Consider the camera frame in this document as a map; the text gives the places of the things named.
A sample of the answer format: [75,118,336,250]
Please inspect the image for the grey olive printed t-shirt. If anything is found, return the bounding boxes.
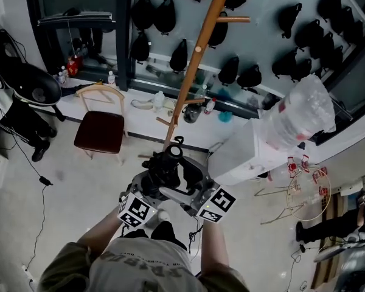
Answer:
[38,237,250,292]

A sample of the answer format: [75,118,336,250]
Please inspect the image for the gold wire basket table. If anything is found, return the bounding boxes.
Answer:
[255,165,332,224]

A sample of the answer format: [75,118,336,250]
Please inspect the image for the black floor cable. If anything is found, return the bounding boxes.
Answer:
[287,244,308,292]
[13,132,54,270]

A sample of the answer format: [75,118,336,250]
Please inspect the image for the white power strip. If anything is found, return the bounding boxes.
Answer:
[21,265,35,285]

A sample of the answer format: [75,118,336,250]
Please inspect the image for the white left shoe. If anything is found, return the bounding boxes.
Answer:
[145,208,171,229]

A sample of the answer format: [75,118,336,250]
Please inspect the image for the wooden chair dark seat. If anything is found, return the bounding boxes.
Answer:
[74,85,128,165]

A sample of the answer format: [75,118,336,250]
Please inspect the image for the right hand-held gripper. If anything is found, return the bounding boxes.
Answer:
[159,158,237,224]

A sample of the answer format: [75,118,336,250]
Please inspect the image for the pile of clear red-label bottles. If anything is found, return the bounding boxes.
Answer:
[285,155,331,206]

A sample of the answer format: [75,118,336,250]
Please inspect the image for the person's right forearm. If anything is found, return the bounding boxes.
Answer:
[199,216,232,278]

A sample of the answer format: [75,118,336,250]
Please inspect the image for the black umbrella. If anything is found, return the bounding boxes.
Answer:
[141,135,185,202]

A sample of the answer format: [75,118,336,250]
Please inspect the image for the clear water jug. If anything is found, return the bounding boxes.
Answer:
[258,73,337,151]

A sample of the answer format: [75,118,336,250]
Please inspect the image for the brown wooden board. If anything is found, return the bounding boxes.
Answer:
[311,193,344,288]

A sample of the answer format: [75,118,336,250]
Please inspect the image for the dark glass jar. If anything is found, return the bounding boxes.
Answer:
[182,103,203,124]

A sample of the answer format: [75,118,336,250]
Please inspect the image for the wooden coat rack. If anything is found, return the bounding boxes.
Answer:
[138,0,251,161]

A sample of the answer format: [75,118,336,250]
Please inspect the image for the white bottle red cap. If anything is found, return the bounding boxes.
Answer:
[203,97,217,115]

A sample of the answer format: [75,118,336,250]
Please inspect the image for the beige fabric strap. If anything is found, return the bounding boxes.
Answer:
[130,98,156,111]

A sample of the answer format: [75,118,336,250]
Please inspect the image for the black oval case white rim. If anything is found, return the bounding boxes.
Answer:
[315,242,353,263]
[0,61,62,106]

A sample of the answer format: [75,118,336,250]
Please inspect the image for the red jar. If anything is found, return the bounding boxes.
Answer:
[66,55,83,78]

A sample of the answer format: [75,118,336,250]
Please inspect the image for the person's black trousers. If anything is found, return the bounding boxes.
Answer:
[121,220,188,254]

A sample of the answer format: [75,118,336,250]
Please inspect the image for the black folded cloth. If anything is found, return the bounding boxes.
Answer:
[60,83,89,97]

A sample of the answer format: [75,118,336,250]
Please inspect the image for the white water dispenser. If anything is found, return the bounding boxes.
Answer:
[211,117,293,187]

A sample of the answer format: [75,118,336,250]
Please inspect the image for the pale wooden clothes hanger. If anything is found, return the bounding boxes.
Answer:
[86,93,117,106]

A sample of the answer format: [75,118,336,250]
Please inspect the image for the group of black wall bags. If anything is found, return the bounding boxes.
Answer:
[130,0,365,88]

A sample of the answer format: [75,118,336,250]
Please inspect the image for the person's left forearm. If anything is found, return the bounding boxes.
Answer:
[77,207,131,260]

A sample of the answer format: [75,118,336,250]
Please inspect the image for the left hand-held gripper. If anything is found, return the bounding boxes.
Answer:
[117,171,159,228]

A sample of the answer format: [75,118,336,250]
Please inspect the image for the black rig cable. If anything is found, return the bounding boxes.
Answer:
[188,217,204,255]

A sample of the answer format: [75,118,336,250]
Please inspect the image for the black hanging bag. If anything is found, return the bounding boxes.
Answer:
[53,103,67,123]

